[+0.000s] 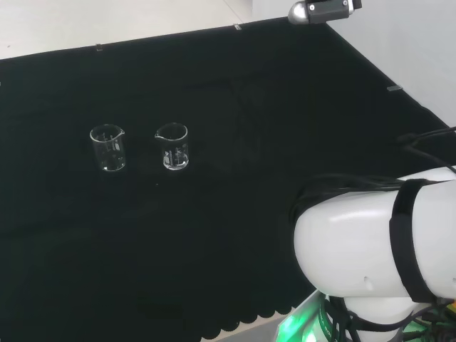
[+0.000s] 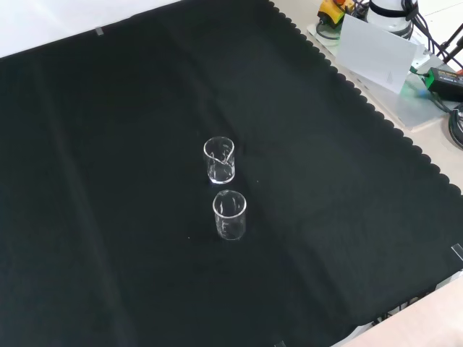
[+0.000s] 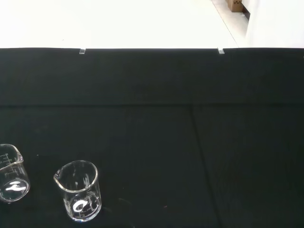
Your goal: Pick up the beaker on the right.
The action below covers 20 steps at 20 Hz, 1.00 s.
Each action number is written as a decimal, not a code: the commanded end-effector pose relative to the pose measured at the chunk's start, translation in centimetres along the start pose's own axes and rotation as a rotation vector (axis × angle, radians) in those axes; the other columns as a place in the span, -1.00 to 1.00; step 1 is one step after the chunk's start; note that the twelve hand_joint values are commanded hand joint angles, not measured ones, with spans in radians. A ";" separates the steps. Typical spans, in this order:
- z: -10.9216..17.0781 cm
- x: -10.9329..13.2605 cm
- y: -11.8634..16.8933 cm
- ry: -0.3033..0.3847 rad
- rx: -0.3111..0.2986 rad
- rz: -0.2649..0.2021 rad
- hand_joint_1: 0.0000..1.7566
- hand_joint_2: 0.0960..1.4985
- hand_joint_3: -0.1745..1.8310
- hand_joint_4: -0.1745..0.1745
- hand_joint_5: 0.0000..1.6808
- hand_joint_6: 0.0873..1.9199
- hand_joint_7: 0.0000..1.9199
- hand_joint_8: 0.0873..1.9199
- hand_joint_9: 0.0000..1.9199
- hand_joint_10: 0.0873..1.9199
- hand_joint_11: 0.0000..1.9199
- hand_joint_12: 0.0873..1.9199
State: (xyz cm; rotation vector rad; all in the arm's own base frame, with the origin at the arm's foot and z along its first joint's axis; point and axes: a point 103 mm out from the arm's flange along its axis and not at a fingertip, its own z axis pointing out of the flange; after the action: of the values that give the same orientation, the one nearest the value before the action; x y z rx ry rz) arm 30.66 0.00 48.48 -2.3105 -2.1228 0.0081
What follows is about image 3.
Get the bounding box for black bench cloth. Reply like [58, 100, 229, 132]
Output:
[0, 47, 304, 228]

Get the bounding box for brown cardboard box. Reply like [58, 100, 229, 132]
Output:
[227, 0, 245, 13]

